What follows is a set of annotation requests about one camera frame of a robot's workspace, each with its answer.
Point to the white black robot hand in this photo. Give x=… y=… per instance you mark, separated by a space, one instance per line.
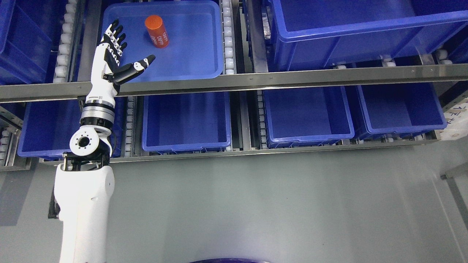
x=107 y=73

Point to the orange cylindrical capacitor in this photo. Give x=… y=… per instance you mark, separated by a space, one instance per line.
x=157 y=31

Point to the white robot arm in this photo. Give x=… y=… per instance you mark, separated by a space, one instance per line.
x=83 y=186

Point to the stainless steel desk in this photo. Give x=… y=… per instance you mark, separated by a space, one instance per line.
x=456 y=179

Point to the blue bin lower left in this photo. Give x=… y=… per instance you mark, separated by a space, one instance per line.
x=48 y=127

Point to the blue bin lower middle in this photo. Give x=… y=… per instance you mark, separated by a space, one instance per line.
x=183 y=123

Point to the blue bin upper left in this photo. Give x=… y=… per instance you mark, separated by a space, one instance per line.
x=28 y=31

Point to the shallow blue plastic tray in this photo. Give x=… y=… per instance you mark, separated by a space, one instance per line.
x=195 y=49

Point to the blue bin lower centre-right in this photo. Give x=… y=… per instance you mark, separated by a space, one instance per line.
x=307 y=117

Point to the large blue bin upper right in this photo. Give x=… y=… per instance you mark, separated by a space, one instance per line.
x=318 y=34

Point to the blue bin lower right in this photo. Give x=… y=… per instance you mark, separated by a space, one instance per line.
x=394 y=110

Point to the white sign board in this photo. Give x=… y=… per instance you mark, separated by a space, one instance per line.
x=457 y=122

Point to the steel shelf rack frame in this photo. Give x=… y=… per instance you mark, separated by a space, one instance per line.
x=254 y=82

